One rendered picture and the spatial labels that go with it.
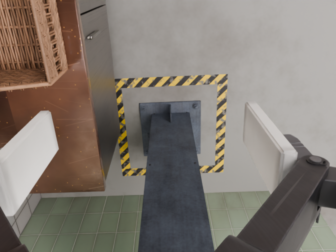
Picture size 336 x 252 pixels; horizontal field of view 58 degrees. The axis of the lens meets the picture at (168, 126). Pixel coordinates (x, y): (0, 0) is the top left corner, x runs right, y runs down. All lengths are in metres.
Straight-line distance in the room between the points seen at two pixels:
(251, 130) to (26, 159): 0.13
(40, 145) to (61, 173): 0.95
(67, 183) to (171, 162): 0.39
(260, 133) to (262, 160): 0.01
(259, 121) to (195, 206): 0.81
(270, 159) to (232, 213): 1.62
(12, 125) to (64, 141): 0.17
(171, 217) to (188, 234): 0.08
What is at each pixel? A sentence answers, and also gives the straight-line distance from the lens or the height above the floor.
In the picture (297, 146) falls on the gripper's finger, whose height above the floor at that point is 1.34.
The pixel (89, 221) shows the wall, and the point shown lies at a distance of 1.79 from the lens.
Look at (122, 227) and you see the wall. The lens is 1.71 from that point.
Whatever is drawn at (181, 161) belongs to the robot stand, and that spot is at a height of 0.48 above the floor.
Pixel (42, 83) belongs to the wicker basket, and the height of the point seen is 0.74.
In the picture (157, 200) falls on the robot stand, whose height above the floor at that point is 0.71.
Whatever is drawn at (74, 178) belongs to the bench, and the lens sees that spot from 1.15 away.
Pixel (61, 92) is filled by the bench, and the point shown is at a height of 0.58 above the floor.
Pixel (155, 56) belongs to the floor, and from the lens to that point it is 1.52.
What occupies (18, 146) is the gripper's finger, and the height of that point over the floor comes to 1.34.
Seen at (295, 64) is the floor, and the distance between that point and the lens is 1.66.
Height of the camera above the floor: 1.48
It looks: 64 degrees down
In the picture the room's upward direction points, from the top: 179 degrees clockwise
